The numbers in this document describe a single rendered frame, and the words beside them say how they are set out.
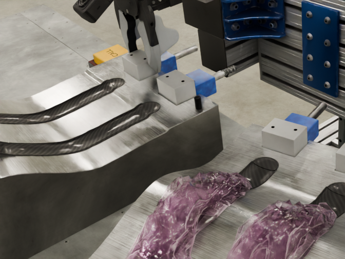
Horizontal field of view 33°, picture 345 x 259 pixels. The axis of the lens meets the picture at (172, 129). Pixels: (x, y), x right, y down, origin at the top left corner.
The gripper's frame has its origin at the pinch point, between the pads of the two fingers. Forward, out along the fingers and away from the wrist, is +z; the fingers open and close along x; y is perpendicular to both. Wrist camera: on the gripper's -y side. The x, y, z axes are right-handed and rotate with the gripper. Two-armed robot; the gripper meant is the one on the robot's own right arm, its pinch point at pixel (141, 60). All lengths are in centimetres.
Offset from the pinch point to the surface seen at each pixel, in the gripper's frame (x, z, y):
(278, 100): 87, 91, 104
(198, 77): -11.3, 0.3, 3.4
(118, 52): 20.0, 7.0, 5.2
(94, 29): 225, 91, 84
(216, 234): -39.1, 1.4, -14.5
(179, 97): -13.3, 0.7, -1.7
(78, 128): -6.9, 2.4, -15.6
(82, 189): -17.7, 4.6, -20.8
